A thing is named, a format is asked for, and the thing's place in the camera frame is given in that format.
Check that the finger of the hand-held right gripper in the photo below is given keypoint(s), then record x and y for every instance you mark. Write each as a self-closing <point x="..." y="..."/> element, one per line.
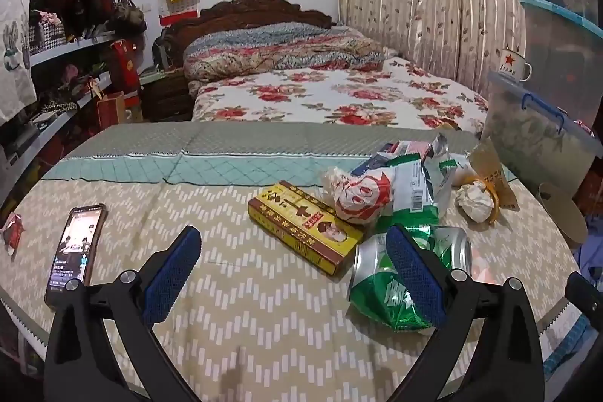
<point x="586" y="296"/>

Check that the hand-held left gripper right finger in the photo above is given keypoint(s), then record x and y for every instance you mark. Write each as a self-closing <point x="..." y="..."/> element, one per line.
<point x="414" y="279"/>

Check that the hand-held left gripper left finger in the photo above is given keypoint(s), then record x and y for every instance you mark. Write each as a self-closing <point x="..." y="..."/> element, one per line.
<point x="172" y="275"/>

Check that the crushed green can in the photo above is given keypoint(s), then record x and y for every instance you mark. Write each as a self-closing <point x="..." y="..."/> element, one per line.
<point x="377" y="284"/>

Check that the beige waste bin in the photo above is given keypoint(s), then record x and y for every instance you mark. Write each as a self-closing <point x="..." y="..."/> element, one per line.
<point x="560" y="218"/>

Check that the green white snack bag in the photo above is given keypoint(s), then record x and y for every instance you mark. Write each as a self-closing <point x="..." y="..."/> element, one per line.
<point x="414" y="190"/>

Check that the white paper ball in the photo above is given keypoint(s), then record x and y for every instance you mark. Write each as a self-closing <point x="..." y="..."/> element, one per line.
<point x="473" y="199"/>

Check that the white red face-print bag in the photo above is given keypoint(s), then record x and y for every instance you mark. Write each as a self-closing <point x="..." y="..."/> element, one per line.
<point x="358" y="195"/>

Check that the yellow brown cardboard box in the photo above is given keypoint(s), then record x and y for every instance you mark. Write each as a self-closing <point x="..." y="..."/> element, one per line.
<point x="301" y="223"/>

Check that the red white packet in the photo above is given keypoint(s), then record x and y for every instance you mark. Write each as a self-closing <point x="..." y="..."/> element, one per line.
<point x="405" y="146"/>

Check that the silver foil bag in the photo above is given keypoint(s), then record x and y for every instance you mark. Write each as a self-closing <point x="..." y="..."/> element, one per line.
<point x="440" y="145"/>

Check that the zigzag patterned bed sheet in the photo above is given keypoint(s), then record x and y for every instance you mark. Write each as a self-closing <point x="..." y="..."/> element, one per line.
<point x="264" y="312"/>

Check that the smartphone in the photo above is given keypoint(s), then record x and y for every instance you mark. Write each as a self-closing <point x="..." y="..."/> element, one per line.
<point x="75" y="251"/>

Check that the red wrapper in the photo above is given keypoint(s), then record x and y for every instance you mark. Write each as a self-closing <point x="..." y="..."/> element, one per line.
<point x="12" y="235"/>

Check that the small red packet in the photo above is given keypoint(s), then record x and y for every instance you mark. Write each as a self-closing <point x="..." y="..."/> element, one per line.
<point x="583" y="128"/>

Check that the red brown paper bag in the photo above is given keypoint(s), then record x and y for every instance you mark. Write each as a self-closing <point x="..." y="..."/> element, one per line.
<point x="110" y="110"/>

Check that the dark wooden nightstand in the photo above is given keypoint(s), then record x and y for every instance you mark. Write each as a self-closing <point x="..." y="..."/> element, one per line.
<point x="165" y="98"/>

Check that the floral bed sheet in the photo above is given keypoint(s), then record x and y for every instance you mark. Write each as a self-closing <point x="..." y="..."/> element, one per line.
<point x="329" y="100"/>

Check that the white enamel mug red star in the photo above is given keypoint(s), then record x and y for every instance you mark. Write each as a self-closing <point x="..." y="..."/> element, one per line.
<point x="511" y="65"/>

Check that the patchwork quilt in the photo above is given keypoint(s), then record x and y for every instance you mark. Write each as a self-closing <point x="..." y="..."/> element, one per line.
<point x="273" y="49"/>

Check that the storage box teal lid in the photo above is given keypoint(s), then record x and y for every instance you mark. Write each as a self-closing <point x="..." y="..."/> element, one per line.
<point x="560" y="49"/>

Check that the grey shelf unit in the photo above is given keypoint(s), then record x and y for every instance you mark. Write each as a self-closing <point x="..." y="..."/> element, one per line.
<point x="61" y="51"/>

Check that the brown handbag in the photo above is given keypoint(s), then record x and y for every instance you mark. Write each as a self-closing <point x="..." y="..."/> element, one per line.
<point x="128" y="13"/>

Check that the white cactus-print cloth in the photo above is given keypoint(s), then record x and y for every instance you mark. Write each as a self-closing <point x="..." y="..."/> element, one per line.
<point x="16" y="39"/>

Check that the carved wooden headboard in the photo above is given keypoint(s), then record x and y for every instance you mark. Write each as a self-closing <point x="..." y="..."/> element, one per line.
<point x="254" y="4"/>

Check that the white wall switch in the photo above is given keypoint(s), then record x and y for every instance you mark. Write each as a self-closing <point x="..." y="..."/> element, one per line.
<point x="147" y="6"/>

